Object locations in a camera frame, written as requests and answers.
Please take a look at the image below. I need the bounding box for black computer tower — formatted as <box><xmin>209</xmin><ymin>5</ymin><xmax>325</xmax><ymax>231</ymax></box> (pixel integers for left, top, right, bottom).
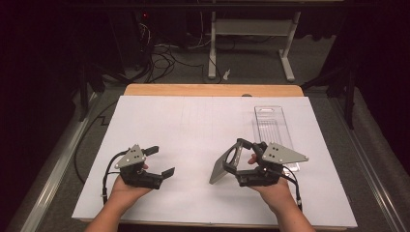
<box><xmin>108</xmin><ymin>11</ymin><xmax>156</xmax><ymax>72</ymax></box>

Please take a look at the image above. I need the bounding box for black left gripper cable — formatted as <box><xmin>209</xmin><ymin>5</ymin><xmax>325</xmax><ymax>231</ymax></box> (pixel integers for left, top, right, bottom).
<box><xmin>102</xmin><ymin>149</ymin><xmax>131</xmax><ymax>206</ymax></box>

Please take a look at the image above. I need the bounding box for wooden table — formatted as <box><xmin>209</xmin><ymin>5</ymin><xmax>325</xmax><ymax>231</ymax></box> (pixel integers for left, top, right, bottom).
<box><xmin>76</xmin><ymin>83</ymin><xmax>352</xmax><ymax>232</ymax></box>

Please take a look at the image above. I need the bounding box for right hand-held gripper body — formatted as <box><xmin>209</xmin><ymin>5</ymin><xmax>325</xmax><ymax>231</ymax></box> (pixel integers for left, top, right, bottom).
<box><xmin>236</xmin><ymin>141</ymin><xmax>309</xmax><ymax>188</ymax></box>

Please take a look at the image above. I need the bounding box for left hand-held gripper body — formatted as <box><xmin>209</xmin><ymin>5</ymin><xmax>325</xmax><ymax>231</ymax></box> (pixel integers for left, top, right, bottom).
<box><xmin>114</xmin><ymin>143</ymin><xmax>163</xmax><ymax>190</ymax></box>

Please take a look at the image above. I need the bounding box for aluminium floor rail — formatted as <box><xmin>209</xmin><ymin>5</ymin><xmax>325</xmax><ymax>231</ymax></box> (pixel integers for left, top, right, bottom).
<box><xmin>328</xmin><ymin>96</ymin><xmax>410</xmax><ymax>232</ymax></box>
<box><xmin>18</xmin><ymin>92</ymin><xmax>102</xmax><ymax>232</ymax></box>

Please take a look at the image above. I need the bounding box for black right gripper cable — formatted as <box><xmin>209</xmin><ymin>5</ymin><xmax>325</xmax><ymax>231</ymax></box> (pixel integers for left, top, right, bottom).
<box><xmin>274</xmin><ymin>165</ymin><xmax>304</xmax><ymax>213</ymax></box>

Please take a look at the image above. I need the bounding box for person's left hand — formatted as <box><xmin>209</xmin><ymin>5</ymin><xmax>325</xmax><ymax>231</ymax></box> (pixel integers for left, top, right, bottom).
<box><xmin>107</xmin><ymin>163</ymin><xmax>153</xmax><ymax>207</ymax></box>

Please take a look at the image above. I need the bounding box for dark tripod stand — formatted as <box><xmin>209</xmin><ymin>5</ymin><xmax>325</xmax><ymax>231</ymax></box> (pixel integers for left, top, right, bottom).
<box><xmin>76</xmin><ymin>61</ymin><xmax>130</xmax><ymax>123</ymax></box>
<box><xmin>301</xmin><ymin>64</ymin><xmax>358</xmax><ymax>131</ymax></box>

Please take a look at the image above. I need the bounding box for white metal stand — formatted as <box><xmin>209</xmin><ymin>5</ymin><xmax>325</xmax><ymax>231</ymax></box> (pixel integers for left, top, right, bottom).
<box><xmin>207</xmin><ymin>11</ymin><xmax>303</xmax><ymax>83</ymax></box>

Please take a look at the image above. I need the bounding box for clear plastic package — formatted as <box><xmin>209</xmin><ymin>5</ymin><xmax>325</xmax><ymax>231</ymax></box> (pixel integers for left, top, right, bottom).
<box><xmin>252</xmin><ymin>105</ymin><xmax>301</xmax><ymax>172</ymax></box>

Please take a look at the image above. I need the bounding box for tangle of floor cables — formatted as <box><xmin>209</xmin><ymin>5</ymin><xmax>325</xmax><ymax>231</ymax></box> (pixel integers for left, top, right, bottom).
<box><xmin>138</xmin><ymin>22</ymin><xmax>223</xmax><ymax>85</ymax></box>

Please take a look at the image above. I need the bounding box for long black floor cable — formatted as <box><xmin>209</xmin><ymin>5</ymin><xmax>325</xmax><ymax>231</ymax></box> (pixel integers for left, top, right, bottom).
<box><xmin>73</xmin><ymin>100</ymin><xmax>119</xmax><ymax>185</ymax></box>

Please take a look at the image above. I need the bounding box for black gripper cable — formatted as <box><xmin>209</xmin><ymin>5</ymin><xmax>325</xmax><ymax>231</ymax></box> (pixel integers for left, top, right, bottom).
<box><xmin>274</xmin><ymin>165</ymin><xmax>304</xmax><ymax>213</ymax></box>
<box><xmin>102</xmin><ymin>149</ymin><xmax>131</xmax><ymax>206</ymax></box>

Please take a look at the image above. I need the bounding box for white board cover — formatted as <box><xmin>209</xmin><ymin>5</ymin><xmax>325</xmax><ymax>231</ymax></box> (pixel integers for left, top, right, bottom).
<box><xmin>71</xmin><ymin>95</ymin><xmax>358</xmax><ymax>230</ymax></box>

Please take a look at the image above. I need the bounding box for person's right hand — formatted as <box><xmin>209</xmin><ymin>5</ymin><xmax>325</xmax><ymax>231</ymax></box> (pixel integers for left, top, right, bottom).
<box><xmin>247</xmin><ymin>154</ymin><xmax>298</xmax><ymax>212</ymax></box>

